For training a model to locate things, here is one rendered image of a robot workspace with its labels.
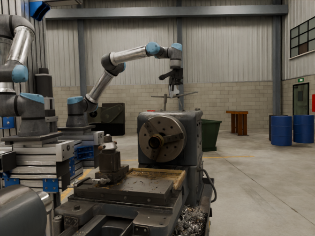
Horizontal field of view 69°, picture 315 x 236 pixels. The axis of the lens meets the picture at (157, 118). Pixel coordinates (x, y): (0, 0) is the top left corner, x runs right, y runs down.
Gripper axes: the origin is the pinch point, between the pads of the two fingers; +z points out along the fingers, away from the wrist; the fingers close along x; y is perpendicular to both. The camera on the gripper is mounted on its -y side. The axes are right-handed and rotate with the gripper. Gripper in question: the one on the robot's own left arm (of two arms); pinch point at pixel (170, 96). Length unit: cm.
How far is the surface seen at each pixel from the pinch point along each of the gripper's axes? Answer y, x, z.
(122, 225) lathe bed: -34, -64, 53
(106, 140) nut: -42, -50, 22
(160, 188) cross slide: -20, -64, 38
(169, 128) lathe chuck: -0.8, -6.8, 20.7
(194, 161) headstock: 20.9, -0.7, 44.7
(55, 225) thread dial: -60, -61, 52
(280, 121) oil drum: 472, 428, 44
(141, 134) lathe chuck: -17.9, 2.9, 27.1
